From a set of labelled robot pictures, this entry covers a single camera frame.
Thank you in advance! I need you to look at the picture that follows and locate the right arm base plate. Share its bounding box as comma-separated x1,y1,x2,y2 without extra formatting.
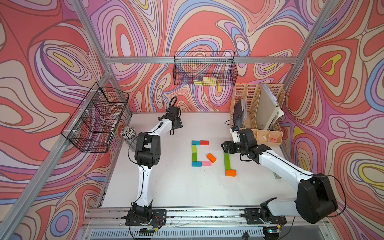
240,208,287,226

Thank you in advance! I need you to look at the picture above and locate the pink block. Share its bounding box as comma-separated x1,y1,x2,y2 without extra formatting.
201,161,212,167

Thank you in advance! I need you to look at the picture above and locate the dark tablet in organizer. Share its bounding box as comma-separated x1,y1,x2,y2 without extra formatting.
233,99,247,128

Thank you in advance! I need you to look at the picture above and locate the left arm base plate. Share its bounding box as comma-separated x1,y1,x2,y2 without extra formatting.
122,209,167,226

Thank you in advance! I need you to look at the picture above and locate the red block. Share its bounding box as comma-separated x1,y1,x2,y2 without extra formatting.
200,141,210,146

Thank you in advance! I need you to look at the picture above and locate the orange block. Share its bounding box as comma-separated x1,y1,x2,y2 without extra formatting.
207,153,217,164
225,170,237,177

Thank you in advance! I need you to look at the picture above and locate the black wire basket wall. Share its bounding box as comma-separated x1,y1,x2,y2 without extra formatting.
173,50,238,86
61,83,130,153

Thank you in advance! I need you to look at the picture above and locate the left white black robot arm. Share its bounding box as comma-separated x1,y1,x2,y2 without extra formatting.
132,106,183,215

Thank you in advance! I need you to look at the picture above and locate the aluminium front rail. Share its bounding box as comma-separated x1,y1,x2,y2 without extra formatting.
83,206,310,228

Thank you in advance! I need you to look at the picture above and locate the black wire basket left wall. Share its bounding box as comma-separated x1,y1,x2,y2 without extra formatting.
61,83,130,153

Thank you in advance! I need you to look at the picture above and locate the black wire basket back wall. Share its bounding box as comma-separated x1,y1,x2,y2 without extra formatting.
173,50,238,86

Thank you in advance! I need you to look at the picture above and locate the grey stapler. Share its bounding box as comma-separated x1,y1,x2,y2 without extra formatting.
273,172,281,180

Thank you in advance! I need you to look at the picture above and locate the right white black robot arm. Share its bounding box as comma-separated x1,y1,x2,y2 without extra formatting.
221,127,338,224

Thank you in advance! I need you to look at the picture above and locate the white folder in organizer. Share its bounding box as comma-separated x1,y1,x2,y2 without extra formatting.
256,84,285,132

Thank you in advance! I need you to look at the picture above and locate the yellow sticky notes pad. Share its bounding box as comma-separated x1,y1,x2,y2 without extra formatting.
193,77,217,86

